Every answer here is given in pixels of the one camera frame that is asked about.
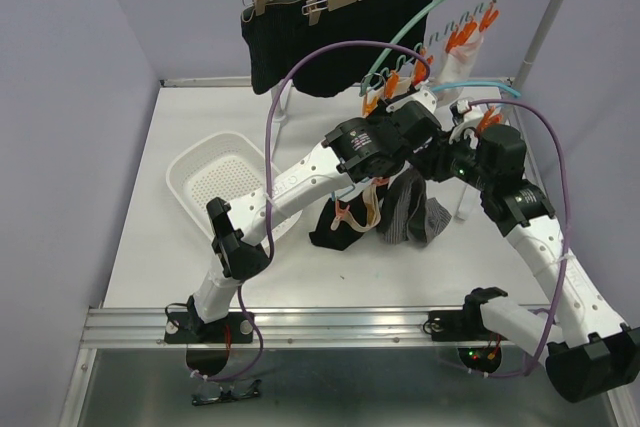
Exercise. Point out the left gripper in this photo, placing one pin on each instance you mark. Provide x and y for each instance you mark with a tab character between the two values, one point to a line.
389	114

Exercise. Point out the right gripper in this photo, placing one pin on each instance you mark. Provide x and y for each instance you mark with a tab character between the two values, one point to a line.
432	158

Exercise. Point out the grey striped underwear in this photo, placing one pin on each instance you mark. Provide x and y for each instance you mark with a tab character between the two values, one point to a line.
409	214

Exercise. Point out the blue plastic clip hanger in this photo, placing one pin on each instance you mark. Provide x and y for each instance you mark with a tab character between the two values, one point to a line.
341	193

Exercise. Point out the black underwear beige waistband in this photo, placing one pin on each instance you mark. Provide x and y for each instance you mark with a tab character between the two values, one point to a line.
340	227

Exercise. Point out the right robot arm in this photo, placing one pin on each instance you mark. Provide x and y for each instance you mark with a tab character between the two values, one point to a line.
584	345

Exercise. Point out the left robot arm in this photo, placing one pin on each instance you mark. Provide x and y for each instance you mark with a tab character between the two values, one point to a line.
366	151

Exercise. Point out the green plastic clip hanger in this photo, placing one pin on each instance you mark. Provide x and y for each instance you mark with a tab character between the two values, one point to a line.
399	22

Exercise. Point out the white underwear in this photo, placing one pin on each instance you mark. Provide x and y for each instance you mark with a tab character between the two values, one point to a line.
458	62

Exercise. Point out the orange clothes peg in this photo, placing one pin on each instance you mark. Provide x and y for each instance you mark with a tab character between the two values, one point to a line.
491	117

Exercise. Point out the rear black shorts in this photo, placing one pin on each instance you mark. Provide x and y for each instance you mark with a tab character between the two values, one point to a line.
270	40

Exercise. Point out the white perforated plastic basket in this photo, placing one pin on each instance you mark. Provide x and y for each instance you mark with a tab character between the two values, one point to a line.
226	165

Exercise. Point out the black eyeglasses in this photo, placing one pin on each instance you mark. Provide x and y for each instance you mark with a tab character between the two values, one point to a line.
228	395

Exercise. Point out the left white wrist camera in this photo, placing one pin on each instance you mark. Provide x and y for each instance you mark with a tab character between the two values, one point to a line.
423	95

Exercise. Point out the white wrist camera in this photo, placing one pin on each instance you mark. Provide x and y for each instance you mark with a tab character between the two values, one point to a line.
464	116
423	95

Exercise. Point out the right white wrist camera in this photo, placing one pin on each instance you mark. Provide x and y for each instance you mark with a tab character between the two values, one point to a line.
464	116

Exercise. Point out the aluminium mounting rail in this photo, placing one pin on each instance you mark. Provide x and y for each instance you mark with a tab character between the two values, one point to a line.
321	328

